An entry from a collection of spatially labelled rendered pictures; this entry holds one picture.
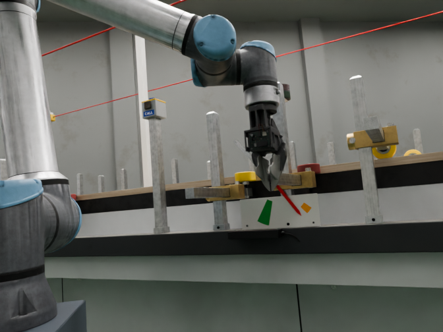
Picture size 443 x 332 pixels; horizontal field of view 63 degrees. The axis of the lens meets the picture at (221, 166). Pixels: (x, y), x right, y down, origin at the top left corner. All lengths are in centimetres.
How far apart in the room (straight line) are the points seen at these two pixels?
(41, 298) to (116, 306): 115
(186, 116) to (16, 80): 420
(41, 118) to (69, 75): 444
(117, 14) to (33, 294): 58
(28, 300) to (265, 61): 72
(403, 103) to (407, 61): 69
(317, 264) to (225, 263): 32
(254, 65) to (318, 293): 86
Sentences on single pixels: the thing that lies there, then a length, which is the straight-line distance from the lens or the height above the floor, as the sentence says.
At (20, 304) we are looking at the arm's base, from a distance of 77.
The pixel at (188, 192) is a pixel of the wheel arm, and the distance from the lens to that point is 104.
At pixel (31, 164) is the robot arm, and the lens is 94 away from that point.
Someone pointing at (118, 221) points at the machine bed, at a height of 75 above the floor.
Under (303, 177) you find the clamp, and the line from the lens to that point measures 115.
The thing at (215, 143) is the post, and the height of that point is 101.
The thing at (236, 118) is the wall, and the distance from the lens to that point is 518.
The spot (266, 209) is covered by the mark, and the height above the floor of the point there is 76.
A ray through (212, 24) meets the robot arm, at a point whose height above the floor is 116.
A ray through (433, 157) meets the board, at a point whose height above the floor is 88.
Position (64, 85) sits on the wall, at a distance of 538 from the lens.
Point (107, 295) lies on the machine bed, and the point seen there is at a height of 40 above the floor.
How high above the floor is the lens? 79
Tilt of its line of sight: 6 degrees up
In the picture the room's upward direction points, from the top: 5 degrees counter-clockwise
